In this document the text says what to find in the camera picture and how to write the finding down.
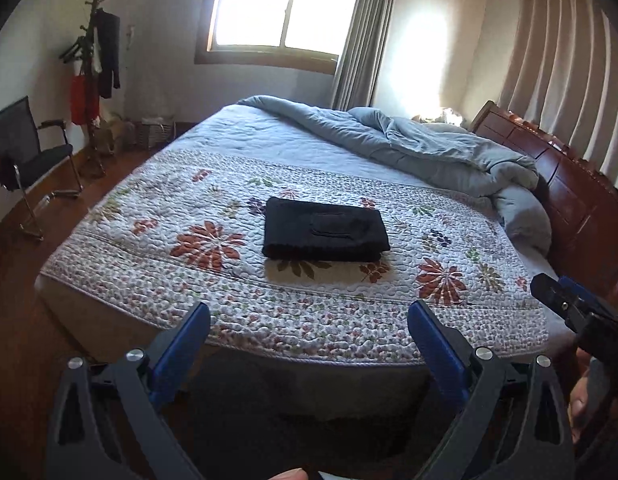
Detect red wooden headboard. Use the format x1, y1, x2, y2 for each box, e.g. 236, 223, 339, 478
470, 101, 618, 307

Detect floral quilted bedspread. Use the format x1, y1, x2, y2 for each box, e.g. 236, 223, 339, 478
36, 96, 572, 367

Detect grey window curtain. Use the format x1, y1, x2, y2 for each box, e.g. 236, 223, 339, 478
330, 0, 395, 110

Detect beige pleated curtain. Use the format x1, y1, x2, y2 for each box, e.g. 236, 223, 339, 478
498, 0, 618, 189

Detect wooden coat rack with clothes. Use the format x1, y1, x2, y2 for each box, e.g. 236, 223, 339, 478
59, 0, 121, 177

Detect wooden framed window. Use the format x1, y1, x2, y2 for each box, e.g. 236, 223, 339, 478
195, 0, 356, 75

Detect wicker basket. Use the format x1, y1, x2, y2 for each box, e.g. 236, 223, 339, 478
134, 117, 177, 150

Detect person left hand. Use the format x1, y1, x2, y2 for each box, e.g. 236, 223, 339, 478
269, 468, 309, 480

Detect black office chair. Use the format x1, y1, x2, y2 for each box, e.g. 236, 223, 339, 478
0, 96, 83, 240

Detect black pants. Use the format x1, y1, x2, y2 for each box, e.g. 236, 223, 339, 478
262, 197, 390, 262

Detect grey blue duvet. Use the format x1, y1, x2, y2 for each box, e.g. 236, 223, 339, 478
239, 96, 552, 256

